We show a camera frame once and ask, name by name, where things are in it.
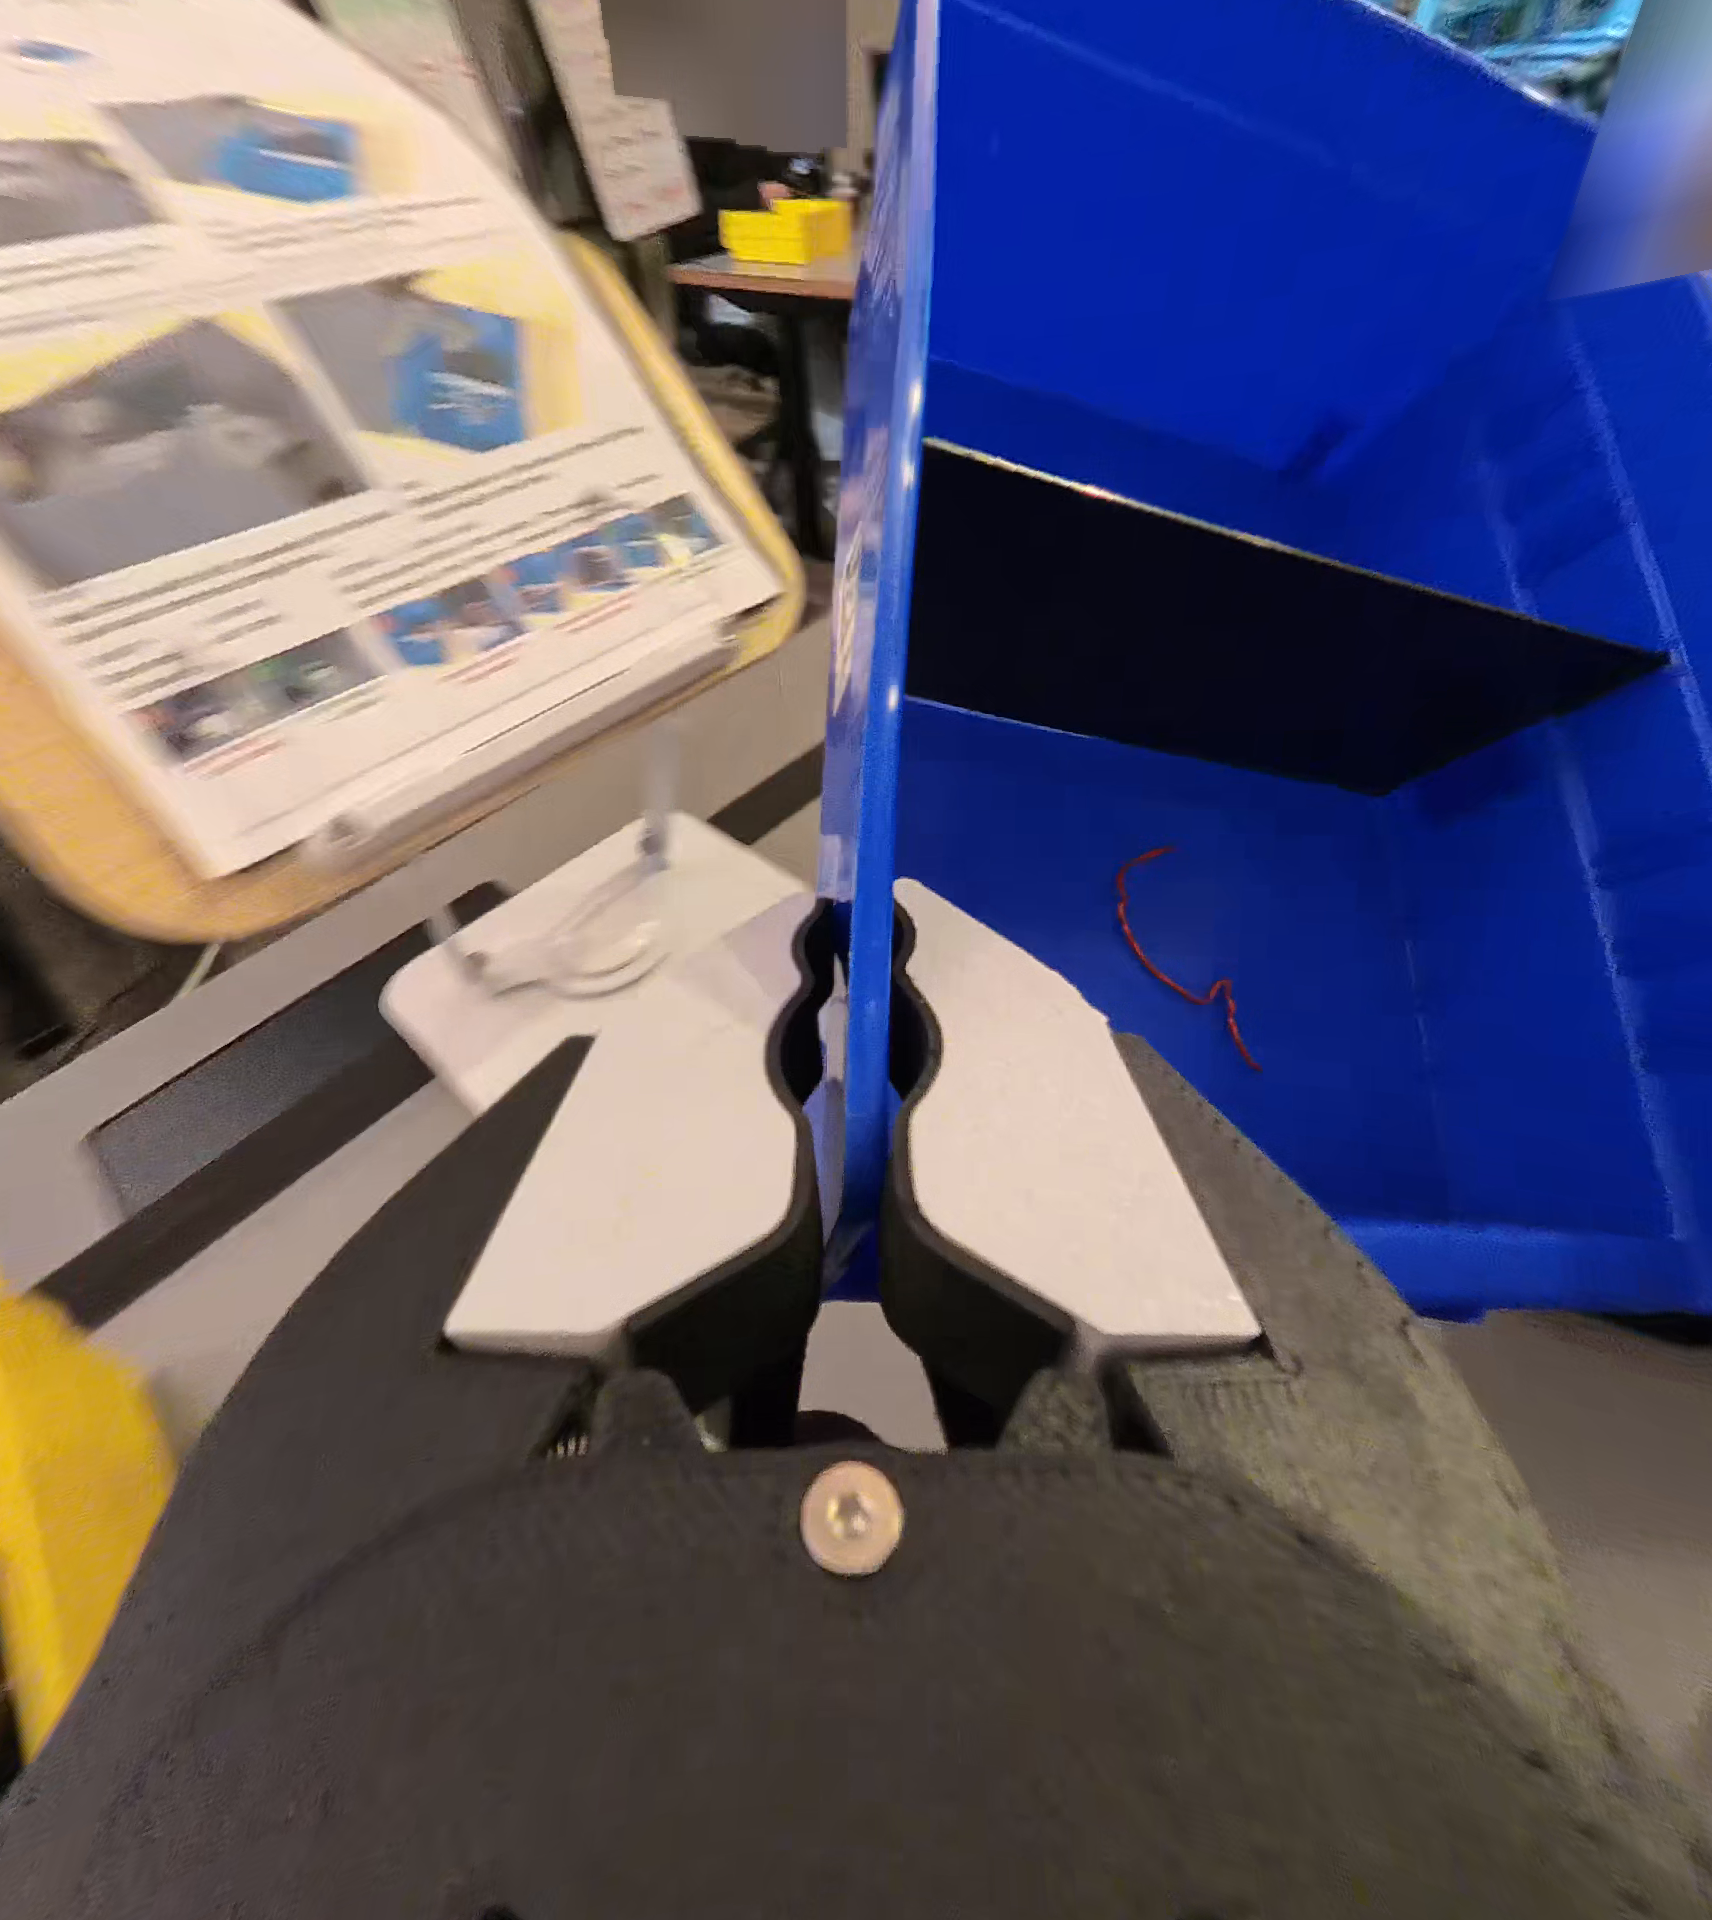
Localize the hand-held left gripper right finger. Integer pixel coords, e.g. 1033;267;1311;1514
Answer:
873;876;1266;1453

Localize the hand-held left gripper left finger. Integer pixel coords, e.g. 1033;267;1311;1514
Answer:
439;892;845;1453

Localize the blue plastic bin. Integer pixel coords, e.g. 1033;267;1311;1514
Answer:
813;0;1712;1327

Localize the yellow plastic bin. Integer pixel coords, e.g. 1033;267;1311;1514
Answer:
717;195;853;271
0;1235;177;1760

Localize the red twist tie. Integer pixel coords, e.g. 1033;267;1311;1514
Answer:
1109;844;1266;1076

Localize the black bin divider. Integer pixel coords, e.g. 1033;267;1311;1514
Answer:
904;439;1677;801

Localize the printed instruction sheet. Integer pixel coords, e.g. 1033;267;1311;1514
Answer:
0;0;786;884

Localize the white printed board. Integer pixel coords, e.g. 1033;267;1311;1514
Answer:
526;0;699;242

